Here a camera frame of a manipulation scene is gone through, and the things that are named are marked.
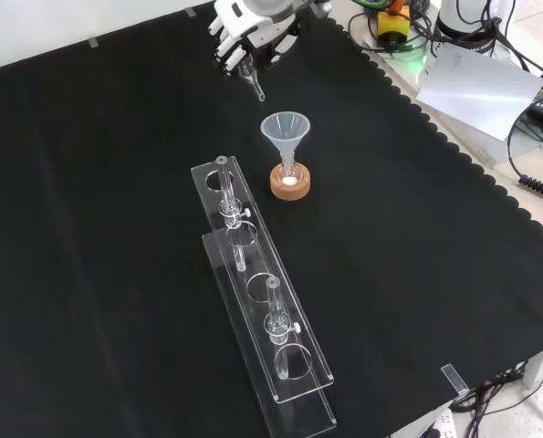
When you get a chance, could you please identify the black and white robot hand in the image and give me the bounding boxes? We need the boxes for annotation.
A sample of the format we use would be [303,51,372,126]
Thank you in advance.
[206,0,302,75]

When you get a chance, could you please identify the translucent plastic funnel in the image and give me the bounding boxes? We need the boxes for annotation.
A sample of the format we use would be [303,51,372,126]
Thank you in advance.
[259,110,311,177]

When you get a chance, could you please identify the clear acrylic funnel stand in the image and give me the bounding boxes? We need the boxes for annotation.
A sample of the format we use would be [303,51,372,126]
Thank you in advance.
[190,154,338,433]

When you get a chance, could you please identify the yellow stop button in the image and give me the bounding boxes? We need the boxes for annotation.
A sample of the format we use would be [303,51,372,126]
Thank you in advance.
[376,6,412,47]

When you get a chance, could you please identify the small round-bottom glass flask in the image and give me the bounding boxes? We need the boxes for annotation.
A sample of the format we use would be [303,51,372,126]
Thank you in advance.
[277,162,305,188]

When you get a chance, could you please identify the black cloth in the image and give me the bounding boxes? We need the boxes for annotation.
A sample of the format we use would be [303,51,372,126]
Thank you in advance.
[0,0,543,438]

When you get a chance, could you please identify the pale board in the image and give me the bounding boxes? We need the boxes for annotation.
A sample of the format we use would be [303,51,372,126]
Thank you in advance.
[415,42,543,143]

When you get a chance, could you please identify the white power strip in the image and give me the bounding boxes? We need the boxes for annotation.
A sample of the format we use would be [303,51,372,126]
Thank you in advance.
[414,407,458,438]

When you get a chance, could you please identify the white table leg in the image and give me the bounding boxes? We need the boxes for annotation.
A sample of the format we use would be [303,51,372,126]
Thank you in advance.
[524,345,543,390]

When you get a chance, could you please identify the cork ring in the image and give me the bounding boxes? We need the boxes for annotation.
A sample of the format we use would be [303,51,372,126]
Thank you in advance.
[269,164,314,201]

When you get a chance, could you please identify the black coiled cable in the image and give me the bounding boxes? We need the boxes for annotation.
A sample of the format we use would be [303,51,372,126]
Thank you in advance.
[506,107,543,204]

